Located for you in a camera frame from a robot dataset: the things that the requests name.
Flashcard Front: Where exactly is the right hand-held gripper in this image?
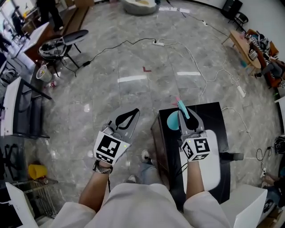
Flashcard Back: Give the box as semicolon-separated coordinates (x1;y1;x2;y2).
178;107;211;163

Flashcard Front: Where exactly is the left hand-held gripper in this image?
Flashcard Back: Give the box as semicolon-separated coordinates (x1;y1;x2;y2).
93;107;141;167

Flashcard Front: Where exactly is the light blue spray bottle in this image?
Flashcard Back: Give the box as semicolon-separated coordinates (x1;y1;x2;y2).
167;96;191;131

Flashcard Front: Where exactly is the person's left forearm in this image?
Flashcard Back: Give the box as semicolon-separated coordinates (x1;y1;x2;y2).
78;163;114;212

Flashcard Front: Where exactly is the person's right forearm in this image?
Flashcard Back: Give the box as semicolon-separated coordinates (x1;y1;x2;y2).
184;160;205;201

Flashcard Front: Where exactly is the black table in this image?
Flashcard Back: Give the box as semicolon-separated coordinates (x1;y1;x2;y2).
151;102;244;212

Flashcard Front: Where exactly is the silver wristwatch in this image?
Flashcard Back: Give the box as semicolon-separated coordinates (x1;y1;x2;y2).
92;159;114;175

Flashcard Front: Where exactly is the white rounded basin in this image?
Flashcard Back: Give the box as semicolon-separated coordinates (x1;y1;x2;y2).
184;129;221;194

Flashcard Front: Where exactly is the person's jeans leg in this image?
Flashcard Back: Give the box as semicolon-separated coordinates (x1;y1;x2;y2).
139;162;165;185

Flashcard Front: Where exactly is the person's white shirt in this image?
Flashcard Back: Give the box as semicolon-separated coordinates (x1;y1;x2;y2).
50;183;232;228

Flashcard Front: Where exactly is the white waste bucket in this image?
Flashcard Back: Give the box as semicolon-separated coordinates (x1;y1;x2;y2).
36;64;53;82

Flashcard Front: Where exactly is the wooden coffee table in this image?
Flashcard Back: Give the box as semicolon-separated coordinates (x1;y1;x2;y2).
222;30;261;75

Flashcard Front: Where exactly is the orange sofa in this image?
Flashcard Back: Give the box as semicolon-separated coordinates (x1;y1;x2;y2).
246;28;285;89

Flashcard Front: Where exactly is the white cabinet with black print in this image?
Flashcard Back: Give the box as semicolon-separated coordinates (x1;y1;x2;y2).
220;184;268;228

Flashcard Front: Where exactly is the yellow container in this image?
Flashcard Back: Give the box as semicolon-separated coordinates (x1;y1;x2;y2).
28;164;48;179

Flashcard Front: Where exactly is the black oval board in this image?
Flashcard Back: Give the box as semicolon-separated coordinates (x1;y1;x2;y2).
63;29;89;45

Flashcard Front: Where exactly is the black chair with clutter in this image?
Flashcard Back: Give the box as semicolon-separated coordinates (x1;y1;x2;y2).
39;37;81;77

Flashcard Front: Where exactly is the white beanbag seat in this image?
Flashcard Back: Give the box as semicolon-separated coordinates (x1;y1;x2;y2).
121;0;160;16

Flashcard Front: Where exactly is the black wicker chair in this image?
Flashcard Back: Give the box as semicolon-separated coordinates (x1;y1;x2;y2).
228;12;249;33

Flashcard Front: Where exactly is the wooden white-topped desk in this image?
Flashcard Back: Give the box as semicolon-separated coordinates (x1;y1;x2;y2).
23;21;51;63

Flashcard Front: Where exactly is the white panel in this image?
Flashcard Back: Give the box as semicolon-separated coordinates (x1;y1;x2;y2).
5;182;38;228

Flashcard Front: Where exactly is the black clamp mount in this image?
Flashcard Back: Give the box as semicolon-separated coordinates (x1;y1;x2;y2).
220;152;244;161

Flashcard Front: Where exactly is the black power adapter cable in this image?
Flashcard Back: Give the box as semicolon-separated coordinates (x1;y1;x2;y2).
74;37;156;77

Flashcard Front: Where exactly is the black bag with cables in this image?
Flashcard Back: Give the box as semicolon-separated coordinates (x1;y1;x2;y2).
275;135;285;154

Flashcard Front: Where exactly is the metal wire rack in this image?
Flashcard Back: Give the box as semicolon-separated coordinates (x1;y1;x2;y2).
11;178;59;219

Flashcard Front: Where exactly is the white-topped black frame desk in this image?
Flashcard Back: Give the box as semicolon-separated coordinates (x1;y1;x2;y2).
0;77;53;139

